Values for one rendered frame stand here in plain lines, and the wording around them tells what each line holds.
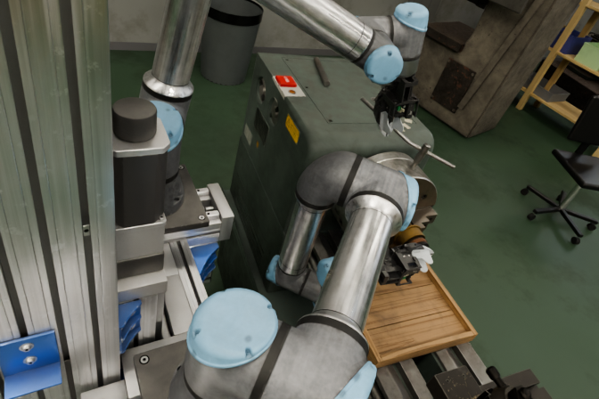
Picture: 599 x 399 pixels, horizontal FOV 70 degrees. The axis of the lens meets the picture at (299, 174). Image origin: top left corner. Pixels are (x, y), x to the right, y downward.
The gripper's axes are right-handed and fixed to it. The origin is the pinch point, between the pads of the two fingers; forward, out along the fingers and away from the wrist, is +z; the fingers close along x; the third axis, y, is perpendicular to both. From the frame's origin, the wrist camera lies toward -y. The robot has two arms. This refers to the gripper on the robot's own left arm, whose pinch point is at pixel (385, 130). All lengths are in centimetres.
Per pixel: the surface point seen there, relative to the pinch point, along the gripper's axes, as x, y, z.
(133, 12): -62, -327, 86
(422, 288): 8, 24, 49
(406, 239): -0.2, 20.2, 24.3
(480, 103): 226, -178, 155
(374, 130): 4.7, -12.4, 10.1
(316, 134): -15.9, -11.1, 5.1
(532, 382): 17, 61, 42
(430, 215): 13.6, 12.8, 27.7
